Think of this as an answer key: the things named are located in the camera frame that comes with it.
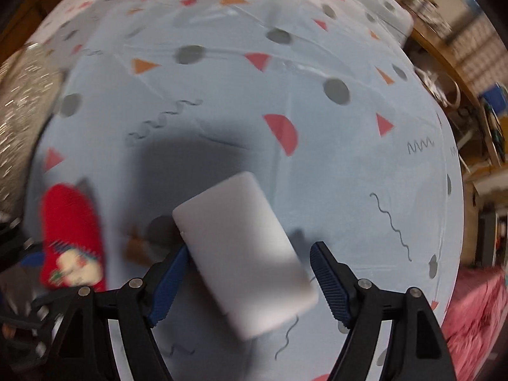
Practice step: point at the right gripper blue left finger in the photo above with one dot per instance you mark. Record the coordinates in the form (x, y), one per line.
(164, 281)

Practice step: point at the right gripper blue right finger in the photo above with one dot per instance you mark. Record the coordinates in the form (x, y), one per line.
(336, 281)

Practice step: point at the white sponge block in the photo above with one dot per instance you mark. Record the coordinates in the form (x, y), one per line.
(244, 256)

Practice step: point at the pink blanket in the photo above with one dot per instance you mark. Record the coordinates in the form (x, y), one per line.
(474, 318)

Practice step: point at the wooden side table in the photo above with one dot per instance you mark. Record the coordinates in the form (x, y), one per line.
(436, 47)

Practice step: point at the patterned plastic tablecloth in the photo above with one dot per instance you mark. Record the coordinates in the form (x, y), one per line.
(166, 98)

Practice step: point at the blue folding chair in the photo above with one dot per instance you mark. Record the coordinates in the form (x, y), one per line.
(497, 97)

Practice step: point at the ornate golden tissue box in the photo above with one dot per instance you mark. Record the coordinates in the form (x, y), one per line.
(30, 85)

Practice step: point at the packets on side table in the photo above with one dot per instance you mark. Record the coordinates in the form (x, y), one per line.
(427, 11)

